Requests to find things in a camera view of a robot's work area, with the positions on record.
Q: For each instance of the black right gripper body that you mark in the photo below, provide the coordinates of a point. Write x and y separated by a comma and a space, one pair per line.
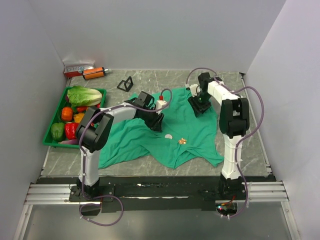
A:
201, 99

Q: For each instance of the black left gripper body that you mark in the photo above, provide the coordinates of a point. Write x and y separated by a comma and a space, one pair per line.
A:
150, 117

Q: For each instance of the gold brooch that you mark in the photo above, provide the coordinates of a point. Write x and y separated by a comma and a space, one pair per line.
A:
182, 141

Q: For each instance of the green garment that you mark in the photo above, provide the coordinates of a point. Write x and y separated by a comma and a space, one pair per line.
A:
131, 139

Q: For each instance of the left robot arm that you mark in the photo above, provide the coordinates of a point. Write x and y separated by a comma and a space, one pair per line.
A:
94, 129

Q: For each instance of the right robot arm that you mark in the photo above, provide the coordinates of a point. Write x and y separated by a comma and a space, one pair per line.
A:
234, 121

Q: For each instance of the red chili toy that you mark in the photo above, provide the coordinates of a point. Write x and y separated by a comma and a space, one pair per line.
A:
81, 109

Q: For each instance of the yellow pepper toy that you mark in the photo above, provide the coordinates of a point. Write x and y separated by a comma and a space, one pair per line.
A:
78, 117

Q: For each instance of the green lettuce toy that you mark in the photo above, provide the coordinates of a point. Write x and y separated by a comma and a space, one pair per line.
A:
80, 96

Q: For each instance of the orange cylindrical tool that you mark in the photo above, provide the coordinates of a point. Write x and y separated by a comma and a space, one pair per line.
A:
94, 73

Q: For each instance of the purple eggplant toy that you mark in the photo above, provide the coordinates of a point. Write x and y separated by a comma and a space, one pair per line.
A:
69, 142

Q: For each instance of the red pepper toy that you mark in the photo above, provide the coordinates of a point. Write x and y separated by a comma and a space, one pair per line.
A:
70, 130

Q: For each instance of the orange pepper toy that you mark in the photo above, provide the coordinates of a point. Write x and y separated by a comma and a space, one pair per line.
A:
67, 114

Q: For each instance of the green plastic tray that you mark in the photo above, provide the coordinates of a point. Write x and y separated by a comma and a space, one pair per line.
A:
48, 139

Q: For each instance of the green pepper toy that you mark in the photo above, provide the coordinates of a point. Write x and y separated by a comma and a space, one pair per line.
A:
58, 131

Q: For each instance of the red white box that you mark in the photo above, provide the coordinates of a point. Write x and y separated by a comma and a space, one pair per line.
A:
76, 70

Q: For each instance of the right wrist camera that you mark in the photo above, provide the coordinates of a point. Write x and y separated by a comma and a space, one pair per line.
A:
194, 89

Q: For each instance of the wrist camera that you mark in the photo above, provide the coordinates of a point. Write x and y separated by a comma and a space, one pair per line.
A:
160, 104
194, 89

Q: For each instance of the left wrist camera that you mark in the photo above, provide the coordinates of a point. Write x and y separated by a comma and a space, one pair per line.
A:
160, 104

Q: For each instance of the black wire stand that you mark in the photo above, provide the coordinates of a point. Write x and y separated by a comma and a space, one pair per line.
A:
126, 85

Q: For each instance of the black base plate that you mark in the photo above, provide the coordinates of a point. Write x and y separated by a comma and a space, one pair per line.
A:
148, 193

